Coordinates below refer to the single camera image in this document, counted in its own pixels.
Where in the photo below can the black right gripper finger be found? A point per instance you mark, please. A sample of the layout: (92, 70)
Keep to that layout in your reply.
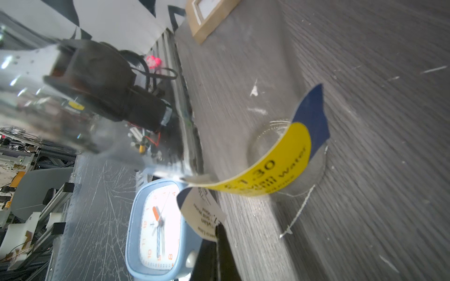
(215, 261)

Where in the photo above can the yellow blue bottle label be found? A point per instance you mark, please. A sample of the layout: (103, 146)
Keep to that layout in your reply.
(292, 167)

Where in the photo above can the clear glass bottle with cork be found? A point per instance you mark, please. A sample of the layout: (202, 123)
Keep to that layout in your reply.
(174, 153)

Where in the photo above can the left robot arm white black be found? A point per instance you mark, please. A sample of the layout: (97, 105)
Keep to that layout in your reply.
(112, 83)

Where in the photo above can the light blue alarm clock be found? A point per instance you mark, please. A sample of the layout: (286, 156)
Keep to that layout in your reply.
(160, 245)

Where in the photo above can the pink small toy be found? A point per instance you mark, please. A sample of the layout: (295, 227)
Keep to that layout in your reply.
(153, 62)

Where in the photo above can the wooden picture frame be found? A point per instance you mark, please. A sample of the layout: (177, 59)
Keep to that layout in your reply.
(204, 16)

